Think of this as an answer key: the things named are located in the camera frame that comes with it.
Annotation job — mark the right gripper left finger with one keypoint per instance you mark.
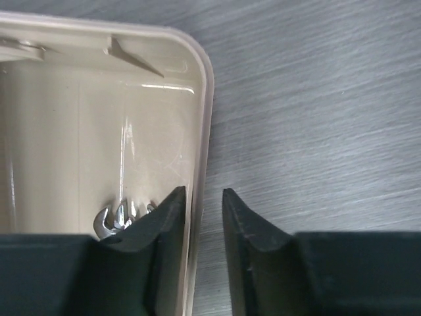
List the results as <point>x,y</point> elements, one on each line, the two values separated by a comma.
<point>134,272</point>

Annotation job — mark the brown translucent toolbox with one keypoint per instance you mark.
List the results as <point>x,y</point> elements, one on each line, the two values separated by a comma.
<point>95,112</point>

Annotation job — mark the small silver wrench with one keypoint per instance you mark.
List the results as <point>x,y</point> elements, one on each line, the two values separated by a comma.
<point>150,207</point>

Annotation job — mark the large silver wrench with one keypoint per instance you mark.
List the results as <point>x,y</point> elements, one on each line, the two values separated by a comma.
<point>125,214</point>

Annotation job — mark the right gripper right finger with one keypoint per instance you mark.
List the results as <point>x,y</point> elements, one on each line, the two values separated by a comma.
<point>272,272</point>

